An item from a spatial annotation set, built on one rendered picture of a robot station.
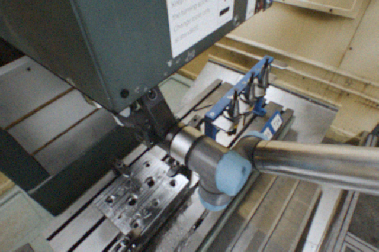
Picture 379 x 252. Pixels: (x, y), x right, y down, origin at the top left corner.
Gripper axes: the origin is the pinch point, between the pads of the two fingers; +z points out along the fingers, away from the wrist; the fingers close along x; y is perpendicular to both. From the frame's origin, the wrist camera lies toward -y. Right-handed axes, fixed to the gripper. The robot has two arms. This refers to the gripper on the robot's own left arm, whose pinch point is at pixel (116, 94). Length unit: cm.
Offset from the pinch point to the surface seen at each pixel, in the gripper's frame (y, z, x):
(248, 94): 18.7, -17.0, 40.1
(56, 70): -18.1, -8.6, -12.5
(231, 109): 18.1, -16.6, 29.1
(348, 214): 62, -69, 47
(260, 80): 19, -16, 51
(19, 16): -25.1, -5.1, -12.5
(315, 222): 76, -62, 43
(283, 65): 22, -19, 69
